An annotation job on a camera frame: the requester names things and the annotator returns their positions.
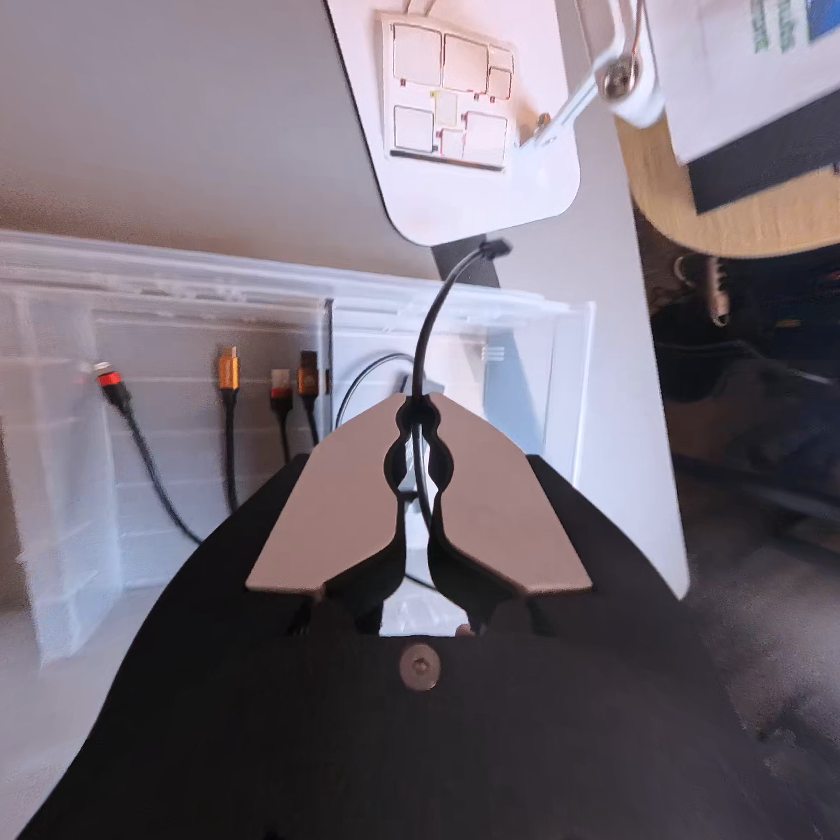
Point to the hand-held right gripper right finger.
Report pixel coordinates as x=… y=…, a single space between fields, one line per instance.
x=512 y=518

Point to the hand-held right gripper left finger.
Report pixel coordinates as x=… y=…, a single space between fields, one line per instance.
x=334 y=518

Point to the clear plastic bin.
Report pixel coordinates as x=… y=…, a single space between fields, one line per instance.
x=197 y=315

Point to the black backing panel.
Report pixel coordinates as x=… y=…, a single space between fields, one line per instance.
x=774 y=170

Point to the white button pad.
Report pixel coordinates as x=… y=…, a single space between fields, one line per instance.
x=420 y=52

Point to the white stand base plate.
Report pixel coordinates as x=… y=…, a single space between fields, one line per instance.
x=538 y=197

